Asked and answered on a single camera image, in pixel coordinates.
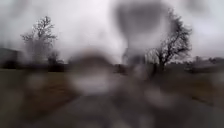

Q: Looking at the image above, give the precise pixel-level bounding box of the grey asphalt path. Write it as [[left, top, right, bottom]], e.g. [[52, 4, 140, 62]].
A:
[[29, 71, 224, 128]]

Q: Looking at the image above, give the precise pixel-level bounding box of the dark bush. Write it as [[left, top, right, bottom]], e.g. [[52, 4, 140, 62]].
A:
[[46, 50, 66, 73]]

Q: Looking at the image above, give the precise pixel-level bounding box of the bare tree with leaning trunk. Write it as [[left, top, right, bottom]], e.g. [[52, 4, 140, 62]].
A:
[[145, 9, 193, 74]]

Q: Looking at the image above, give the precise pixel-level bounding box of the bare tree with thin crown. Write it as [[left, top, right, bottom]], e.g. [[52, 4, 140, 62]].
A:
[[20, 15, 60, 68]]

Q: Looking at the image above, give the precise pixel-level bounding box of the brownish grass field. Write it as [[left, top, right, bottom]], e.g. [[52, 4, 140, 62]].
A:
[[0, 68, 116, 128]]

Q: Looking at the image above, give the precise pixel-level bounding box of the green grass strip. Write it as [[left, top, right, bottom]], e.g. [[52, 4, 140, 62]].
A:
[[133, 63, 224, 109]]

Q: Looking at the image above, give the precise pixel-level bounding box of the building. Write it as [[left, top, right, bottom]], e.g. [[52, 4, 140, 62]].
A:
[[0, 46, 21, 70]]

